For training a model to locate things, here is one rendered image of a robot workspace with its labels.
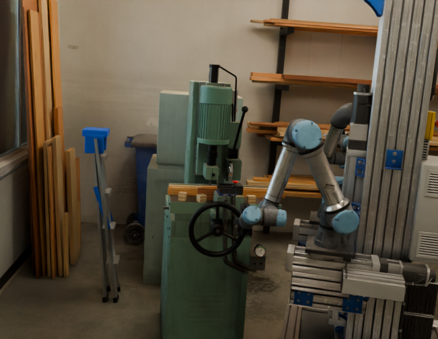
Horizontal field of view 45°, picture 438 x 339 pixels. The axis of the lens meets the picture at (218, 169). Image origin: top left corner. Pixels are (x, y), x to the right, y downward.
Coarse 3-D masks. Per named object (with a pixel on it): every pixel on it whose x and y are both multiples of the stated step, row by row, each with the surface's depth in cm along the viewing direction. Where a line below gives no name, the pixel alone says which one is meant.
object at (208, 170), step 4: (204, 164) 300; (204, 168) 298; (208, 168) 290; (212, 168) 291; (216, 168) 291; (204, 172) 298; (208, 172) 291; (212, 172) 291; (216, 172) 291; (204, 176) 297; (208, 176) 291; (212, 176) 291; (216, 176) 292
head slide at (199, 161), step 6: (198, 144) 301; (204, 144) 301; (198, 150) 301; (204, 150) 302; (222, 150) 304; (198, 156) 302; (204, 156) 302; (198, 162) 303; (204, 162) 303; (216, 162) 304; (198, 168) 303; (198, 174) 304
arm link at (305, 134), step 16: (288, 128) 234; (304, 128) 221; (304, 144) 222; (320, 144) 224; (320, 160) 226; (320, 176) 228; (320, 192) 233; (336, 192) 230; (336, 208) 230; (352, 208) 233; (336, 224) 229; (352, 224) 230
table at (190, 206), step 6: (168, 198) 295; (174, 198) 286; (192, 198) 289; (258, 198) 299; (168, 204) 293; (174, 204) 280; (180, 204) 280; (186, 204) 280; (192, 204) 281; (198, 204) 281; (252, 204) 286; (258, 204) 286; (174, 210) 280; (180, 210) 281; (186, 210) 281; (192, 210) 282; (210, 210) 281; (222, 216) 275; (228, 216) 275
